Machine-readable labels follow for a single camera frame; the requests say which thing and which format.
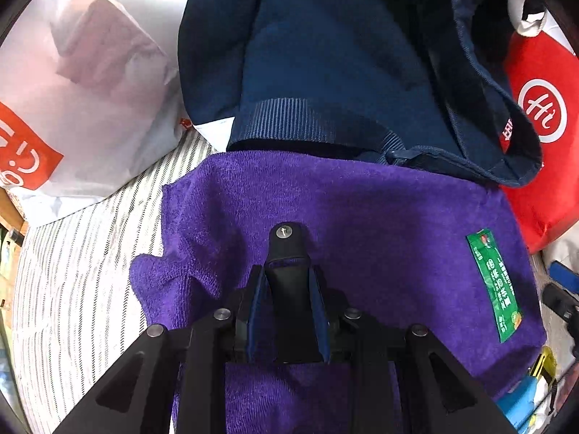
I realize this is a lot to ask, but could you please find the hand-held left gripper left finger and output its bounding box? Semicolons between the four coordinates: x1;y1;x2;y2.
52;263;269;434

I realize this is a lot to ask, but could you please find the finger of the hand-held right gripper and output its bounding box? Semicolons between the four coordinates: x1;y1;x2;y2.
542;260;579;326

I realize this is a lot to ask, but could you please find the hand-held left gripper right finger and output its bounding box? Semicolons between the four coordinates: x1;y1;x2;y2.
311;264;521;434

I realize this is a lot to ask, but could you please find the purple towel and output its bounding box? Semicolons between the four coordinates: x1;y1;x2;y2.
129;150;548;434

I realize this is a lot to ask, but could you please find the green sachet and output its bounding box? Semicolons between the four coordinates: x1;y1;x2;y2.
466;229;525;343

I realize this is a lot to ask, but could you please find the blue tissue pack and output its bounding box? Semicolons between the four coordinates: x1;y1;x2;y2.
495;373;550;426

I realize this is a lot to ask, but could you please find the red paper bag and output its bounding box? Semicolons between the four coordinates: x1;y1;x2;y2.
498;0;579;256

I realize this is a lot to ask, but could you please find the striped bed sheet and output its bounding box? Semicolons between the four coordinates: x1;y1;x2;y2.
9;131;227;434

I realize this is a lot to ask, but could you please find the navy canvas bag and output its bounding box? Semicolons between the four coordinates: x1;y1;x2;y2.
384;0;544;188

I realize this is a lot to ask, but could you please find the navy knit sweater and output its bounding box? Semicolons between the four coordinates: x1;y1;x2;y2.
178;0;457;166

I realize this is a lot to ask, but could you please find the white plastic bag orange logo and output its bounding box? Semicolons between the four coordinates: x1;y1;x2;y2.
0;0;195;224

